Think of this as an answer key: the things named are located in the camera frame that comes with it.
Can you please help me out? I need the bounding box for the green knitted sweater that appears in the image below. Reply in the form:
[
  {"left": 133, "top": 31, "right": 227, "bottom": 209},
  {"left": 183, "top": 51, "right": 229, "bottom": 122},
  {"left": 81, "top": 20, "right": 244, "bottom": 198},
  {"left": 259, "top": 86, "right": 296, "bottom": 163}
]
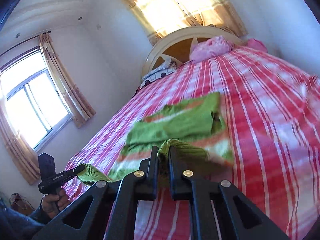
[{"left": 77, "top": 92, "right": 234, "bottom": 185}]

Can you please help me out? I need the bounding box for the person's left hand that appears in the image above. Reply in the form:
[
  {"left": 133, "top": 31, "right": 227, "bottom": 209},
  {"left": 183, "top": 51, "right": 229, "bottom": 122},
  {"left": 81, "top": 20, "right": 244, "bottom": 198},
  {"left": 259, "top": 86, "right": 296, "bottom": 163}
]
[{"left": 41, "top": 189, "right": 71, "bottom": 219}]

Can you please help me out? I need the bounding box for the beige curtain left of window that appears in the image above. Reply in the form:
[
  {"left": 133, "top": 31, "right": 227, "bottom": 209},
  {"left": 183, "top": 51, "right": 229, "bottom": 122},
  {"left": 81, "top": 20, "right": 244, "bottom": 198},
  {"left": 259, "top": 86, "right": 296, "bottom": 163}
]
[{"left": 1, "top": 98, "right": 40, "bottom": 185}]

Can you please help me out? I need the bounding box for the beige curtain of window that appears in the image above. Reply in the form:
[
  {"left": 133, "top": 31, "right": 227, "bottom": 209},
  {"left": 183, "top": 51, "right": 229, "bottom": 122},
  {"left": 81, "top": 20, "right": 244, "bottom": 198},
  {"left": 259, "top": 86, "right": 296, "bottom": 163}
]
[
  {"left": 39, "top": 33, "right": 96, "bottom": 128},
  {"left": 1, "top": 98, "right": 40, "bottom": 185}
]

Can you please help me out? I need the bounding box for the brown bag on floor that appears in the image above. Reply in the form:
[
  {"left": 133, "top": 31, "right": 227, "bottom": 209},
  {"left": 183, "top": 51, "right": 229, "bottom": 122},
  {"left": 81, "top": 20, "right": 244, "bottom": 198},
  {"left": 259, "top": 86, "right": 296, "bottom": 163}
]
[{"left": 9, "top": 193, "right": 35, "bottom": 216}]

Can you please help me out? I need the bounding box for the beige curtain right of window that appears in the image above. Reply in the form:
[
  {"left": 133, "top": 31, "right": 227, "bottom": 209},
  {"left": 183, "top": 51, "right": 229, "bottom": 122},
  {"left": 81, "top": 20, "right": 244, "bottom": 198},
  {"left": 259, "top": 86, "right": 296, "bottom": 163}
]
[{"left": 39, "top": 33, "right": 96, "bottom": 128}]

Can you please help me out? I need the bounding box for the red plaid bed sheet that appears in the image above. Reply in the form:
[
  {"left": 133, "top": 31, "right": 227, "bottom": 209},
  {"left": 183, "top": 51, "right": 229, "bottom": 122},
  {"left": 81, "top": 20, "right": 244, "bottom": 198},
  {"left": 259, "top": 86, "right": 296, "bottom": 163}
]
[{"left": 67, "top": 47, "right": 319, "bottom": 239}]

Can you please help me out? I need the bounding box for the white patterned pillow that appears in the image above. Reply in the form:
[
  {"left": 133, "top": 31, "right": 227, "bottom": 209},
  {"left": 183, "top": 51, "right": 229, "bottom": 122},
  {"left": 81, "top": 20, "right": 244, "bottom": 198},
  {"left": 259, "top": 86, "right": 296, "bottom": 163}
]
[{"left": 140, "top": 59, "right": 177, "bottom": 88}]

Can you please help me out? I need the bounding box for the cream wooden headboard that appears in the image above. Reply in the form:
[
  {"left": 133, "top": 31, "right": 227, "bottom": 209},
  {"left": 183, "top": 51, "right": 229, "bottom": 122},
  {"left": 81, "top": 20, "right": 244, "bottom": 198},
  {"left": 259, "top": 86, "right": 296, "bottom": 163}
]
[{"left": 141, "top": 26, "right": 245, "bottom": 76}]

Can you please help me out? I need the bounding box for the pink floral pillow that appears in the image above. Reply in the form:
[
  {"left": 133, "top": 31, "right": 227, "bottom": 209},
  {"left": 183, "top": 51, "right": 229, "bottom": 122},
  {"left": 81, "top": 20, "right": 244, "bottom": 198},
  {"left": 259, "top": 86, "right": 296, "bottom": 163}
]
[{"left": 189, "top": 36, "right": 234, "bottom": 63}]

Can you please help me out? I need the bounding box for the pink cloth at bed edge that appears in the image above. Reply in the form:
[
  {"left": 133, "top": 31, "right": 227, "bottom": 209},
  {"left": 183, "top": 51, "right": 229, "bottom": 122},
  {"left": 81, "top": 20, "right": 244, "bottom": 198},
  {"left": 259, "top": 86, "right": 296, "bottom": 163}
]
[{"left": 247, "top": 38, "right": 268, "bottom": 53}]

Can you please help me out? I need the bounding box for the yellow curtain behind headboard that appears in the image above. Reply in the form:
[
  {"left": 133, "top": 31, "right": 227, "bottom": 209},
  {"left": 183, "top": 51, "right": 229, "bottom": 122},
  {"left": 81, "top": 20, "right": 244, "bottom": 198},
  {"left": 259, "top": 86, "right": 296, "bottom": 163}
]
[{"left": 121, "top": 0, "right": 248, "bottom": 45}]

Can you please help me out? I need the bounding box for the side window with frame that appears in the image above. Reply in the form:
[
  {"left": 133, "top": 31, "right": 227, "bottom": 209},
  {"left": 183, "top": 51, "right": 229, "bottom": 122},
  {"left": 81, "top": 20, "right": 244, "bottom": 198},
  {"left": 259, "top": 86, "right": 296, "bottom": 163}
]
[{"left": 1, "top": 47, "right": 71, "bottom": 151}]

